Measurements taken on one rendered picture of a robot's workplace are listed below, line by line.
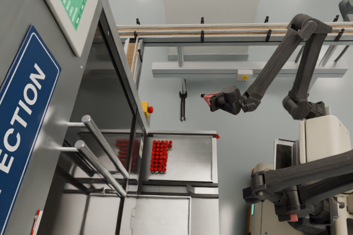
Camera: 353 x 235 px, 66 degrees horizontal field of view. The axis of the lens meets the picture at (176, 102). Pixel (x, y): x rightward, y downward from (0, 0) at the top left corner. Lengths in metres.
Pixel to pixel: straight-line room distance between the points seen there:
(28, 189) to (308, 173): 0.76
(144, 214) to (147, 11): 2.80
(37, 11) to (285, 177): 0.83
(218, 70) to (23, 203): 1.97
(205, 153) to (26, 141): 1.17
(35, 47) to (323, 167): 0.82
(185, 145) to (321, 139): 0.74
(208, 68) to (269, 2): 1.84
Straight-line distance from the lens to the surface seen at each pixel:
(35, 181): 0.57
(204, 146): 1.58
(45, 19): 0.60
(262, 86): 1.20
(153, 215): 1.49
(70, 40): 0.66
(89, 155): 0.63
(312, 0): 4.09
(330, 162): 0.95
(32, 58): 0.54
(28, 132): 0.53
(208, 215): 1.47
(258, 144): 2.61
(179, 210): 1.48
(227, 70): 2.33
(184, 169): 1.53
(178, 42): 2.05
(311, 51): 1.23
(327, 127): 1.18
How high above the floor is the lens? 2.33
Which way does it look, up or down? 57 degrees down
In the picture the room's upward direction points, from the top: 6 degrees counter-clockwise
